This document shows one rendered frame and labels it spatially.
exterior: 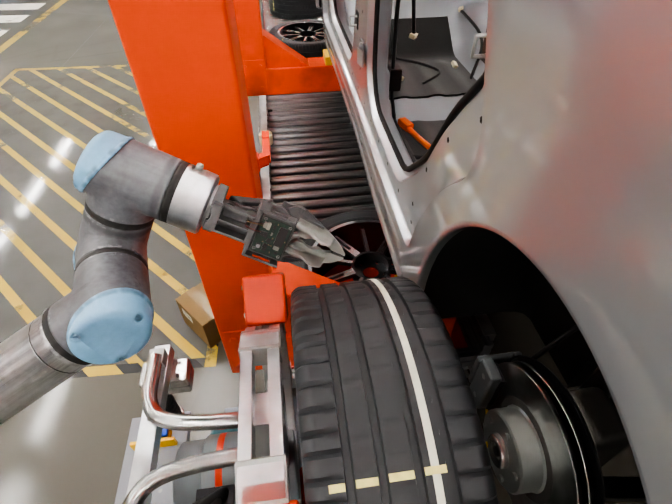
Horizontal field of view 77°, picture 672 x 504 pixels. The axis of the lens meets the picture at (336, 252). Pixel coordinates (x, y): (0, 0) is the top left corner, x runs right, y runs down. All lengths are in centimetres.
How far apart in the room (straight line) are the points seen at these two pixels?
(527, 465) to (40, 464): 174
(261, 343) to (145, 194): 28
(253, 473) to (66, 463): 150
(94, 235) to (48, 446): 154
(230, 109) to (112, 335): 41
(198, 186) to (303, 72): 228
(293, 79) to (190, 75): 211
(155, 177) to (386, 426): 43
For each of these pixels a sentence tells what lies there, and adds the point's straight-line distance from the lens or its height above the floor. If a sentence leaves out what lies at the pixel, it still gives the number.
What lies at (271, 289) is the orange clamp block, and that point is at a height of 111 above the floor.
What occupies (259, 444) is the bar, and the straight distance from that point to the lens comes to 73.
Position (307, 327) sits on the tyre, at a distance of 64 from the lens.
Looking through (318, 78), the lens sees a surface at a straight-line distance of 285.
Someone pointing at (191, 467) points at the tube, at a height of 101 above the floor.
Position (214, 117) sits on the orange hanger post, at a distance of 79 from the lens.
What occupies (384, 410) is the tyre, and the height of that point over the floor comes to 117.
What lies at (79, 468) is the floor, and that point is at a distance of 203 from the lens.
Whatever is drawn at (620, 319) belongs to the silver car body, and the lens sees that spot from 48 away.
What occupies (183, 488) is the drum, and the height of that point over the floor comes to 90.
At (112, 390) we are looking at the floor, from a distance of 213.
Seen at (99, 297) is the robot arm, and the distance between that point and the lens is 56.
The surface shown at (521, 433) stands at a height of 92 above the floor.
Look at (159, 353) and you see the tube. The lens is 88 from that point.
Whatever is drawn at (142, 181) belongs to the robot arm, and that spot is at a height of 138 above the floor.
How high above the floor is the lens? 169
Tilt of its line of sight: 45 degrees down
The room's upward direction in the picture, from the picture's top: straight up
